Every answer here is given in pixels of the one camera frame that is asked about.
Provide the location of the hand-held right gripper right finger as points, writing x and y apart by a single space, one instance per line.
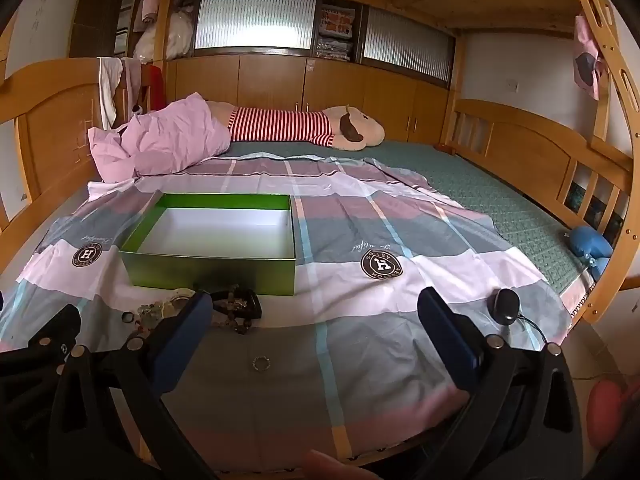
445 335

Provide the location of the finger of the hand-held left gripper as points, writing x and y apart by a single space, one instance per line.
55 327

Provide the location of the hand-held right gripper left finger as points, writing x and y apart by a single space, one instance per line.
182 335

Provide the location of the white chunky wristwatch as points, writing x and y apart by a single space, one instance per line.
177 300

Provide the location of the green cardboard box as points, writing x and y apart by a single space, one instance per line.
210 270

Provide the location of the black wristwatch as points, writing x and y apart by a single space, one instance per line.
250 305

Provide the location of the person's right hand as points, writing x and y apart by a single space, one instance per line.
330 467

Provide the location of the plaid bedsheet with round emblems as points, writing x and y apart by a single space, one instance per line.
350 270

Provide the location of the green woven bed mat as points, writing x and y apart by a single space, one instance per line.
475 185

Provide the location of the blue plush toy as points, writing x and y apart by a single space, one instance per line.
590 247

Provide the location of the pink round object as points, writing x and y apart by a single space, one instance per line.
612 415

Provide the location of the pink quilt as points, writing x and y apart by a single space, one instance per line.
170 135

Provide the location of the wooden headboard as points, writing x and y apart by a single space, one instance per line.
55 125

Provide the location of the wooden footboard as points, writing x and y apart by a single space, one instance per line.
520 140

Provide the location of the red striped plush toy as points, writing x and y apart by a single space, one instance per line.
280 125

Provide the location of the white hanging garment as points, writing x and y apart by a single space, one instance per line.
109 87

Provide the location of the red hanging cloth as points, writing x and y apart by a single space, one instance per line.
157 87

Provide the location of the grey pink hanging garment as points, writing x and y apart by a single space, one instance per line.
134 80

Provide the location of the frosted glass window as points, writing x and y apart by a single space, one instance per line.
255 22
407 45

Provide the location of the white plastic bags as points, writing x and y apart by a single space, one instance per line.
172 35

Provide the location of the pink patterned hanging cloth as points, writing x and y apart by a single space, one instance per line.
587 55

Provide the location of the colourful printed bags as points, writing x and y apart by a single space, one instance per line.
336 30

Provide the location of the wooden bunk ladder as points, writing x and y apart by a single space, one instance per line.
612 50

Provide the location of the wooden wall cabinets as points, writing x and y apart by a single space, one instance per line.
270 80

